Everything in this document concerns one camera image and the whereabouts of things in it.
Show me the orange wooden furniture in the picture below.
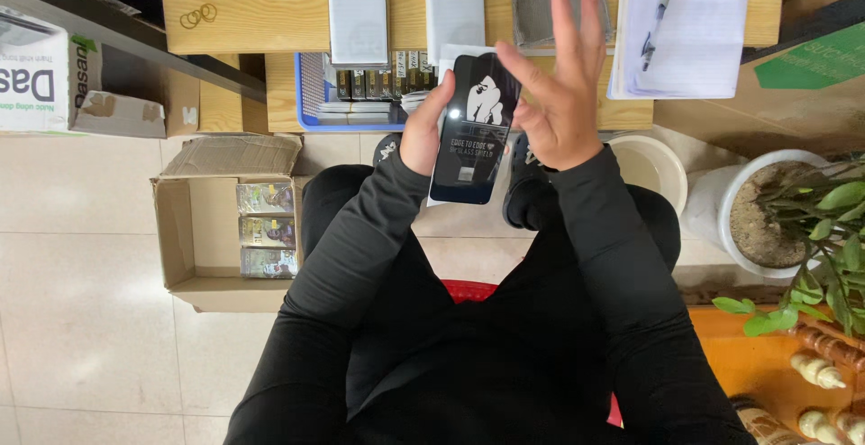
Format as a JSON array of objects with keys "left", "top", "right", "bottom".
[{"left": 688, "top": 305, "right": 865, "bottom": 445}]

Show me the white plant pot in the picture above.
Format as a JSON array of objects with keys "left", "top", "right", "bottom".
[{"left": 681, "top": 148, "right": 842, "bottom": 280}]

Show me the person's black shoe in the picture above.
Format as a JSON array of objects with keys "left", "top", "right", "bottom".
[
  {"left": 372, "top": 132, "right": 404, "bottom": 168},
  {"left": 502, "top": 132, "right": 563, "bottom": 231}
]

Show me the blue ballpoint pen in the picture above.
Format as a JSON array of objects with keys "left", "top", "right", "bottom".
[{"left": 640, "top": 0, "right": 677, "bottom": 72}]

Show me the person's black right shoe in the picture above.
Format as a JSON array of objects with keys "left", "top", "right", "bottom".
[{"left": 502, "top": 132, "right": 563, "bottom": 231}]

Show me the green leafy plant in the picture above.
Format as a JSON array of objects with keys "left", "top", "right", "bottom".
[{"left": 711, "top": 153, "right": 865, "bottom": 338}]

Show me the blue plastic basket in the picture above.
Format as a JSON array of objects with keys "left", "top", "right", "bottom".
[{"left": 294, "top": 52, "right": 408, "bottom": 133}]

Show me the black metal frame bar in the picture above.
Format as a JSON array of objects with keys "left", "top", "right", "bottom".
[{"left": 0, "top": 0, "right": 269, "bottom": 104}]

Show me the red plastic stool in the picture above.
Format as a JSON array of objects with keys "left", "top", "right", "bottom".
[{"left": 439, "top": 279, "right": 624, "bottom": 430}]

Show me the grey flat packet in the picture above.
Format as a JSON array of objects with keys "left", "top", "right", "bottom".
[
  {"left": 423, "top": 0, "right": 487, "bottom": 62},
  {"left": 326, "top": 0, "right": 390, "bottom": 67}
]

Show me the person's right hand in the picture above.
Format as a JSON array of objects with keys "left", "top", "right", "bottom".
[{"left": 495, "top": 0, "right": 608, "bottom": 172}]

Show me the white printed carton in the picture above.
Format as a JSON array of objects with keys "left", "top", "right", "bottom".
[{"left": 0, "top": 6, "right": 104, "bottom": 136}]

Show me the colourful printed packet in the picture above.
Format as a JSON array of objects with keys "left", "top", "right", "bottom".
[
  {"left": 240, "top": 248, "right": 299, "bottom": 280},
  {"left": 235, "top": 182, "right": 296, "bottom": 216},
  {"left": 238, "top": 216, "right": 297, "bottom": 249}
]

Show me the row of dark small boxes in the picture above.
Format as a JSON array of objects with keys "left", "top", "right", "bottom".
[{"left": 334, "top": 51, "right": 437, "bottom": 101}]

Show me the person's left hand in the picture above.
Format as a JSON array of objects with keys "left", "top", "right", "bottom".
[{"left": 400, "top": 70, "right": 458, "bottom": 176}]

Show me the cream turned wooden knob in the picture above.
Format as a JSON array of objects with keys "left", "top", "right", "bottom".
[
  {"left": 797, "top": 409, "right": 865, "bottom": 445},
  {"left": 789, "top": 352, "right": 847, "bottom": 391}
]

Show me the person's black clothed body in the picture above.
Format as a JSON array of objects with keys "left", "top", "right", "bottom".
[{"left": 223, "top": 161, "right": 759, "bottom": 445}]

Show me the brown patterned bottle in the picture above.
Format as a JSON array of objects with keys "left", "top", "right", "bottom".
[{"left": 728, "top": 395, "right": 806, "bottom": 445}]

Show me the bunch of rubber bands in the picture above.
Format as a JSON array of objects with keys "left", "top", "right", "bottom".
[{"left": 178, "top": 3, "right": 219, "bottom": 30}]

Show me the black screen protector packet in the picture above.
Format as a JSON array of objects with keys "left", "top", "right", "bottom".
[{"left": 428, "top": 52, "right": 523, "bottom": 206}]

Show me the white paper notepad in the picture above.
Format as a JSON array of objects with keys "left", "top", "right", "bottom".
[{"left": 606, "top": 0, "right": 753, "bottom": 100}]

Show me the brown carton with green label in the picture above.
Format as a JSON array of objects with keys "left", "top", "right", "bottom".
[{"left": 651, "top": 21, "right": 865, "bottom": 157}]

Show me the person's black left shoe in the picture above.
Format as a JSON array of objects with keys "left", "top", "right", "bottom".
[{"left": 372, "top": 132, "right": 404, "bottom": 168}]

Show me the stack of white sheets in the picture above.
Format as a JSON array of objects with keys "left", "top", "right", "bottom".
[{"left": 316, "top": 89, "right": 442, "bottom": 126}]

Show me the white plastic bowl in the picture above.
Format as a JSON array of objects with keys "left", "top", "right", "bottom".
[{"left": 603, "top": 135, "right": 689, "bottom": 218}]

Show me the brown turned wooden rail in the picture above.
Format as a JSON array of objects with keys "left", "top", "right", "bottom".
[{"left": 789, "top": 322, "right": 865, "bottom": 373}]

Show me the open brown cardboard box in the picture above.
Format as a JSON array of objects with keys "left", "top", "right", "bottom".
[{"left": 151, "top": 135, "right": 313, "bottom": 313}]

